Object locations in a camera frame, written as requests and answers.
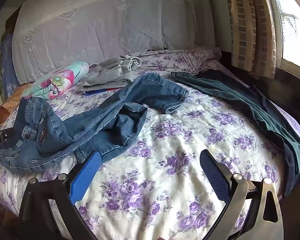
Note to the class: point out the blue and red flat item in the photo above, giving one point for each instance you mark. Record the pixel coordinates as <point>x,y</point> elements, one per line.
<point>95,92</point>

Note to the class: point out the white lace cover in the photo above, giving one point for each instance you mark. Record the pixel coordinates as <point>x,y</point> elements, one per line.
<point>102,25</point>

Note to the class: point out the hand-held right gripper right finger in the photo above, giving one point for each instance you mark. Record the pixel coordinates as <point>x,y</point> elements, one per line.
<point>215,177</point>

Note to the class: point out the grey folded pants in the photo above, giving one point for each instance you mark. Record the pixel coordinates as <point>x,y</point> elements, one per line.
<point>110,72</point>

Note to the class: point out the dark green pants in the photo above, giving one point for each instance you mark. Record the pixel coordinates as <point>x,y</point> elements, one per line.
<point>227,90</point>

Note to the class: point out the blue wall poster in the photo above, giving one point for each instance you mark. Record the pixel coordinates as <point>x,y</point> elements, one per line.
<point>8,67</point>

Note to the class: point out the bright window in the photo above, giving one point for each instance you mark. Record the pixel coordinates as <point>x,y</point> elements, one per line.
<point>292,30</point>

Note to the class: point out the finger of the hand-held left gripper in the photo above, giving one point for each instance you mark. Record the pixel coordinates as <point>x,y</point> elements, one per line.
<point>6,133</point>

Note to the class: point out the floral teal pink pillow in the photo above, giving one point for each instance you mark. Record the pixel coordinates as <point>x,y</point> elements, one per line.
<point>62,77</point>

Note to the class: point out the dark wooden bed frame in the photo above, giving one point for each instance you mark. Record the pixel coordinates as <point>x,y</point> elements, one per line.
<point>292,92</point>

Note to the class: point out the blue denim pants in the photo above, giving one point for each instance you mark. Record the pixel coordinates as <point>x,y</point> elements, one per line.
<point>110,120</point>

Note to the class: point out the purple floral pillow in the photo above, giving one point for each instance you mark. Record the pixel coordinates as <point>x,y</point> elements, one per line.
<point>185,57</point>

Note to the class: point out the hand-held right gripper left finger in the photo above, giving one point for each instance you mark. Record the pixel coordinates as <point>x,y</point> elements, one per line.
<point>86,177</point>

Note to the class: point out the purple floral bedsheet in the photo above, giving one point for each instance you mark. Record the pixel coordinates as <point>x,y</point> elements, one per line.
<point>165,155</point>

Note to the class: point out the wooden headboard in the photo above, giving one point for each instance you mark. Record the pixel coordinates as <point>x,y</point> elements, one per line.
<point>10,22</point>

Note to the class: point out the beige checked curtain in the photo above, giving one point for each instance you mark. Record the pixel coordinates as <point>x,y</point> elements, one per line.
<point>250,30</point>

